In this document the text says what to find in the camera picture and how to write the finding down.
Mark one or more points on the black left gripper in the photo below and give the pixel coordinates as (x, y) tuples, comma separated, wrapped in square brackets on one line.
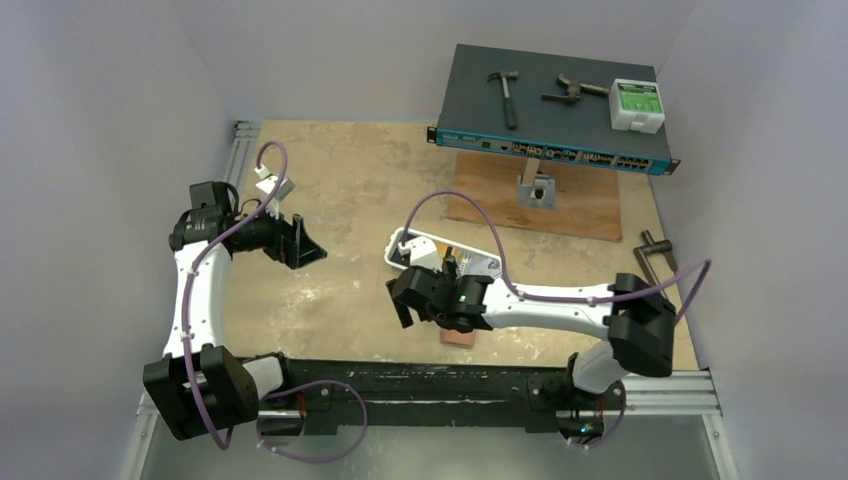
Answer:
[(289, 242)]

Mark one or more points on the grey metal stand bracket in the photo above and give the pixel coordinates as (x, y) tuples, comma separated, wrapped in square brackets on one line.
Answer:
[(535, 189)]

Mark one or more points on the blue network switch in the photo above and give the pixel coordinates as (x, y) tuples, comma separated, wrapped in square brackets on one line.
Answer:
[(472, 115)]

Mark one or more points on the white green electrical box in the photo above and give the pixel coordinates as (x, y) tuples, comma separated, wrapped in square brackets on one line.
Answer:
[(636, 105)]

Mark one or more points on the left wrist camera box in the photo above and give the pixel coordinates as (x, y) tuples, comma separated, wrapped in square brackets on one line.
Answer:
[(272, 191)]

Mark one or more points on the silver VIP card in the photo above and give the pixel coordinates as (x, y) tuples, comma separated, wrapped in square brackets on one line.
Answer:
[(484, 266)]

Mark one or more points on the aluminium frame rails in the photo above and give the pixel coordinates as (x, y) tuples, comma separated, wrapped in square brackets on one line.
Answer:
[(680, 394)]

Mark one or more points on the white plastic basket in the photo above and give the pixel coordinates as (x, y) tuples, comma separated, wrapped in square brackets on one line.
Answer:
[(393, 258)]

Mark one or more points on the small hammer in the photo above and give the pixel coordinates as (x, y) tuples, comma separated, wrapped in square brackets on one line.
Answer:
[(510, 113)]

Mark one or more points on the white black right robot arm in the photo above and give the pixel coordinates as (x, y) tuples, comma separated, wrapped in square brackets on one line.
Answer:
[(632, 321)]

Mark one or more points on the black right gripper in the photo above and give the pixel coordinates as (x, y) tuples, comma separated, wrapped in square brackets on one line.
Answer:
[(411, 294)]

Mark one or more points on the plywood board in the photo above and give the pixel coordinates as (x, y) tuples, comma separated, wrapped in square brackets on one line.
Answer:
[(587, 199)]

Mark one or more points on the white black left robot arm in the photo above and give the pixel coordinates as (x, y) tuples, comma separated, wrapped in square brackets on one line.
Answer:
[(198, 386)]

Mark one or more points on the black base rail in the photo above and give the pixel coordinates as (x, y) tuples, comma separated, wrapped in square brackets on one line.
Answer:
[(335, 393)]

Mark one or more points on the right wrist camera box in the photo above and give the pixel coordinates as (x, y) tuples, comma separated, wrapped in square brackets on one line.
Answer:
[(420, 251)]

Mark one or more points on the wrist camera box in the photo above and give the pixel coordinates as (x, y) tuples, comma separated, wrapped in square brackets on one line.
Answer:
[(272, 191), (420, 251)]

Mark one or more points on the gold magnetic stripe card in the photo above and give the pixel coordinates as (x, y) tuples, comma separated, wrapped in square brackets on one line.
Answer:
[(460, 257)]

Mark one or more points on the tan leather card holder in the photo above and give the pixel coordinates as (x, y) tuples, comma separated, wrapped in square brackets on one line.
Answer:
[(457, 339)]

